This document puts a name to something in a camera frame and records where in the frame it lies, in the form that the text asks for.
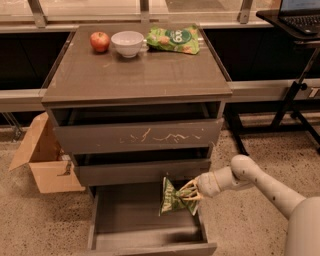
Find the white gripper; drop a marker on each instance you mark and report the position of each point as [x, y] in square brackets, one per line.
[207, 184]

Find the green jalapeno chip bag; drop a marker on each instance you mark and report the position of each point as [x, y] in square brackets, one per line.
[172, 199]

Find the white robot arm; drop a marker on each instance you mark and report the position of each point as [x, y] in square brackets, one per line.
[303, 214]

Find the grey top drawer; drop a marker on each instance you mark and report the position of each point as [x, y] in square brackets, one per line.
[111, 129]

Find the grey drawer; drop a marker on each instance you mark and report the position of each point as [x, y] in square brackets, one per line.
[141, 166]
[111, 129]
[126, 222]

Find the grey bottom drawer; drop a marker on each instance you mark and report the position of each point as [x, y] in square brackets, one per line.
[126, 222]

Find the grey middle drawer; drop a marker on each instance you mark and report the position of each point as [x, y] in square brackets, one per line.
[141, 166]

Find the grey drawer cabinet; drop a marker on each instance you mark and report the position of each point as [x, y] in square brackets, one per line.
[85, 78]

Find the light green snack bag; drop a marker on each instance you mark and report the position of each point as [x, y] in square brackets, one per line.
[183, 40]

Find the open cardboard box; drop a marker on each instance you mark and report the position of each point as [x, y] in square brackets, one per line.
[51, 167]

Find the white bowl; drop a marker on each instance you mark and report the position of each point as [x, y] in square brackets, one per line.
[127, 43]

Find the red apple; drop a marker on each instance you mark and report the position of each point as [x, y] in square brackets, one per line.
[99, 41]

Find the metal window railing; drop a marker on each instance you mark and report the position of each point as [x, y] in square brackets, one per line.
[66, 15]

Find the black laptop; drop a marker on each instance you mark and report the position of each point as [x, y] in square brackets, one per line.
[302, 15]

